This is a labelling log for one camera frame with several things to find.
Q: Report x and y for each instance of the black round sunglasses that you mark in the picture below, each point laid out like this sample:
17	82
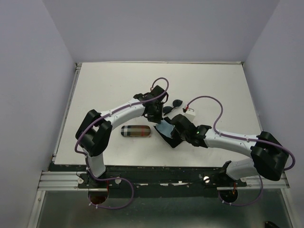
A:
175	104

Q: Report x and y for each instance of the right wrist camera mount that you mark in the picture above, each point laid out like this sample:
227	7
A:
189	113

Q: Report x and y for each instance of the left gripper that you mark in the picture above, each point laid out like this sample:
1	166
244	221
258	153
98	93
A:
158	118

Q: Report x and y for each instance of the aluminium frame rail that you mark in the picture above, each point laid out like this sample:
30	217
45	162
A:
58	181

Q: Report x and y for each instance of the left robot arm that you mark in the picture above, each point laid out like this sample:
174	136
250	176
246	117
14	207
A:
94	133

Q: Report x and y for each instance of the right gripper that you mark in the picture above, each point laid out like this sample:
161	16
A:
174	132

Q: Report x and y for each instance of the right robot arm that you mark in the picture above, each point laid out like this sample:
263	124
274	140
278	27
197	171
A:
265	155

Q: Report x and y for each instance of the black glasses case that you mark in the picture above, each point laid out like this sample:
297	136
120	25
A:
175	140

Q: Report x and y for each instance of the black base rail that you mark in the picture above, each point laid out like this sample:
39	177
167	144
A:
124	182

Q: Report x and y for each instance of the plaid glasses case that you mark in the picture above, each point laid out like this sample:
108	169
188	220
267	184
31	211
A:
135	131

